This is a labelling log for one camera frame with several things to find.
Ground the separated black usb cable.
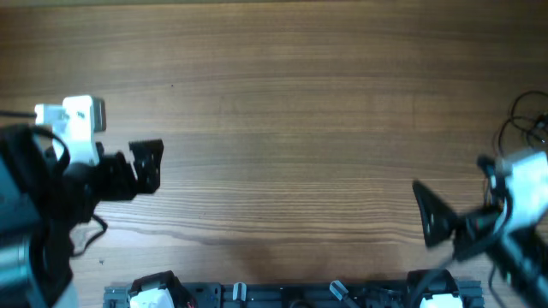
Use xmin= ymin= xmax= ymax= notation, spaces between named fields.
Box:
xmin=491 ymin=89 xmax=548 ymax=157

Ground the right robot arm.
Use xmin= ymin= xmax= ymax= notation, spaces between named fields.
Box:
xmin=408 ymin=181 xmax=547 ymax=307

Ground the left camera black cable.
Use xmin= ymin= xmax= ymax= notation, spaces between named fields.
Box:
xmin=0 ymin=110 xmax=38 ymax=120

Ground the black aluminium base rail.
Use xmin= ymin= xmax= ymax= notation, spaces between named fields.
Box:
xmin=102 ymin=280 xmax=485 ymax=308

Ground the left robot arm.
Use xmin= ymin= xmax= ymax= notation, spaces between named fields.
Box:
xmin=1 ymin=125 xmax=164 ymax=307

